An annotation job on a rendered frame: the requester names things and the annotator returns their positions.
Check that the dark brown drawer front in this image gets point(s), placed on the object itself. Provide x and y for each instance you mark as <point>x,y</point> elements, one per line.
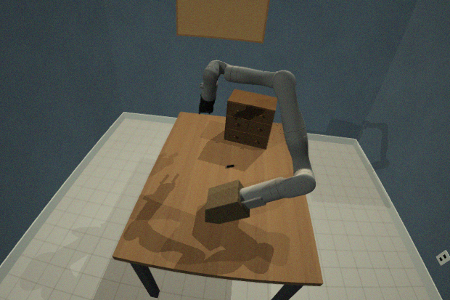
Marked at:
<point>236,136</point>
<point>262,115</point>
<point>238,110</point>
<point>256,140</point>
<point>259,128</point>
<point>236,123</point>

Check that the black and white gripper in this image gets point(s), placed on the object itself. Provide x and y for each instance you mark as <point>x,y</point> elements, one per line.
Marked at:
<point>206,101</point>

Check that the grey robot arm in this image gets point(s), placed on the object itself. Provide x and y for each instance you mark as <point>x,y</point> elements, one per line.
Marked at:
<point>294,128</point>

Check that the brown wooden chest of drawers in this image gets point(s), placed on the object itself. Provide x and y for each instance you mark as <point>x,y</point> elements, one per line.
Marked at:
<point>252,100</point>

